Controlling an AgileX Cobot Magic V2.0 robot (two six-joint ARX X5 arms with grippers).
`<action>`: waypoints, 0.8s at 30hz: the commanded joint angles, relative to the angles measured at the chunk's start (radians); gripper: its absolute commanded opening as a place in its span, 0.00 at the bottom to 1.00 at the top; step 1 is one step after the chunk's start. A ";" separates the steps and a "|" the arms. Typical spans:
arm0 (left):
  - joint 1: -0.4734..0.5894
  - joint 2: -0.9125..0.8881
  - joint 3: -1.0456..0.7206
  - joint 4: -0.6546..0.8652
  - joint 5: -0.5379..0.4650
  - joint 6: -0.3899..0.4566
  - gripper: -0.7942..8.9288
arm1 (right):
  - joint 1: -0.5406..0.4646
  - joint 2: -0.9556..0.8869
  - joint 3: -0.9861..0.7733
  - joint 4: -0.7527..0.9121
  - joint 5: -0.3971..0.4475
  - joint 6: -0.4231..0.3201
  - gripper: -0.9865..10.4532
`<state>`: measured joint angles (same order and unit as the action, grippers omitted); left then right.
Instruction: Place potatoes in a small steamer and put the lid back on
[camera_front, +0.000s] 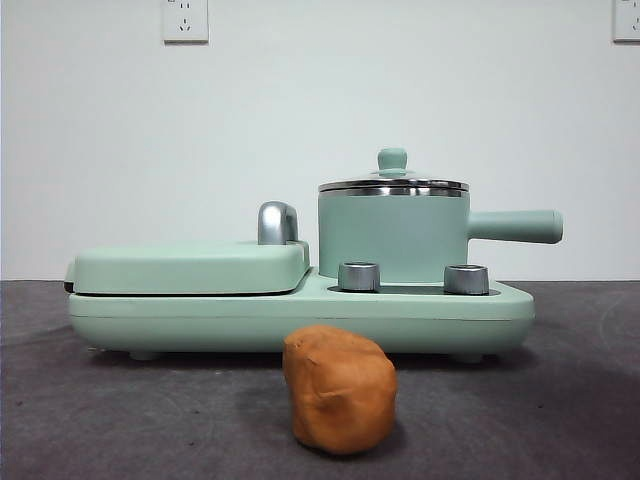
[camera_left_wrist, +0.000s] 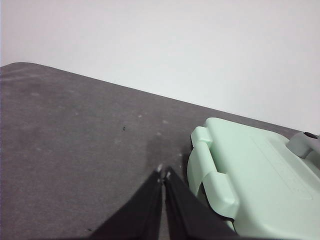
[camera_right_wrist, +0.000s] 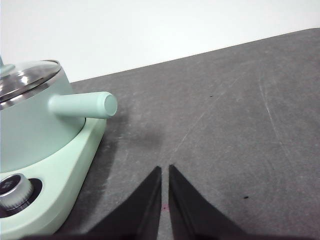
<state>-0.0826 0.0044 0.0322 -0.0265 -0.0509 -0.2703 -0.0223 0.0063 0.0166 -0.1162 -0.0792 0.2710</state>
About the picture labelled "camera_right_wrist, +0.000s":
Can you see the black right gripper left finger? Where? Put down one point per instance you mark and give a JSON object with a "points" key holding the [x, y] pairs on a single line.
{"points": [[140, 215]]}

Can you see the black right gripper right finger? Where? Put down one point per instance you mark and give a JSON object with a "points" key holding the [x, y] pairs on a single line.
{"points": [[190, 215]]}

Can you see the glass lid with green knob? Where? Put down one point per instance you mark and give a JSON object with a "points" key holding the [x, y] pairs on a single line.
{"points": [[27, 80]]}

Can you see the mint green breakfast machine base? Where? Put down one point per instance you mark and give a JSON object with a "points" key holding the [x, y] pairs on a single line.
{"points": [[75, 170]]}

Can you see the silver control knob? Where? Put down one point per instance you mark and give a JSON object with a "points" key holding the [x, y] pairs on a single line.
{"points": [[15, 192]]}

